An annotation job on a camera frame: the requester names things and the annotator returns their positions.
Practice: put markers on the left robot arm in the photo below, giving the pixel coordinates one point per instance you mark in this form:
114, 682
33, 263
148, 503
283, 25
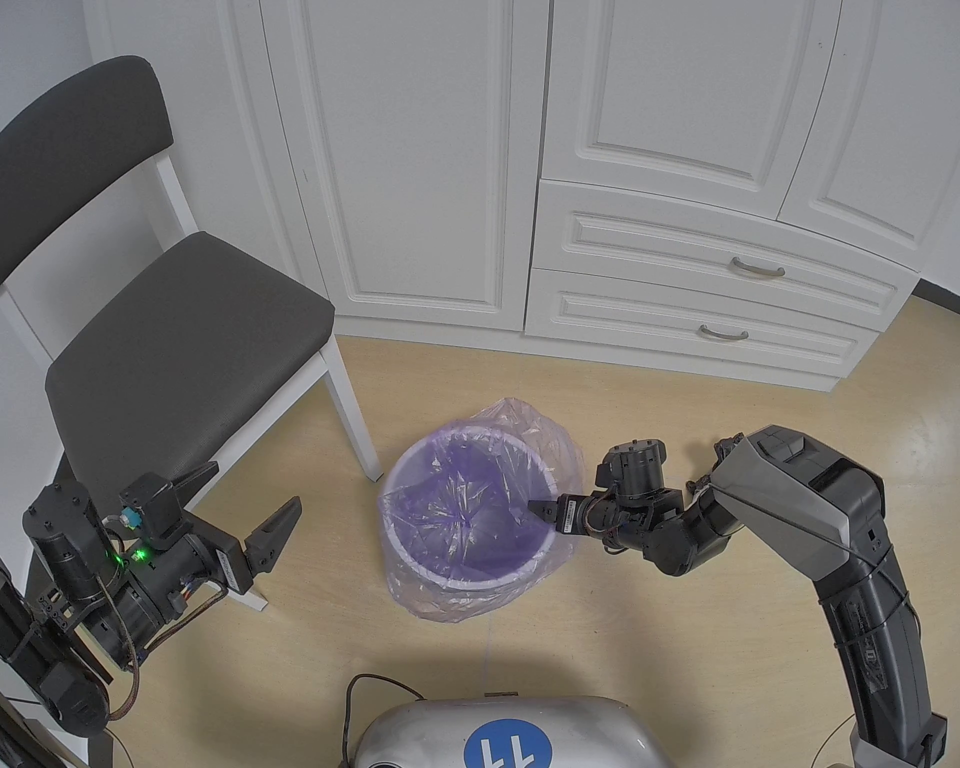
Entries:
67, 547

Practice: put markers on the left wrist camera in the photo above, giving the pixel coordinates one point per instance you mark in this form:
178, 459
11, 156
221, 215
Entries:
150, 506

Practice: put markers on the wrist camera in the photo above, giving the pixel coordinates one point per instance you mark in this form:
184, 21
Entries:
606, 476
150, 506

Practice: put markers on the black plastic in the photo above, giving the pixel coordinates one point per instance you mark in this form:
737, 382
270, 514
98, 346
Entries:
724, 448

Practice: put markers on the grey padded white chair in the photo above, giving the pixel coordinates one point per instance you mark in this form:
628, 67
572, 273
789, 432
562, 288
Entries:
187, 337

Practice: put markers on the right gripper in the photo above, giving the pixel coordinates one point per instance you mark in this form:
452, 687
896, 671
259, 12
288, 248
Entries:
581, 516

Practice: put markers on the white wardrobe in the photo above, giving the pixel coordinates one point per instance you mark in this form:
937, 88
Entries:
420, 150

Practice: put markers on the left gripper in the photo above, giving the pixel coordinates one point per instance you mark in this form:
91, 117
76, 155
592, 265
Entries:
150, 600

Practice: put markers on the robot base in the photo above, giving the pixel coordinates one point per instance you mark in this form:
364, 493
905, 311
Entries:
510, 731

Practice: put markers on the white trash bin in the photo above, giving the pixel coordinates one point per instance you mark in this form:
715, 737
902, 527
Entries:
420, 559

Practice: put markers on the purple plastic bag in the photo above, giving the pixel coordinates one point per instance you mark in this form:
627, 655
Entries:
465, 517

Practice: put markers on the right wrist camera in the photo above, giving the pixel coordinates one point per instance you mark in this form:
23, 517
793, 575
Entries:
606, 476

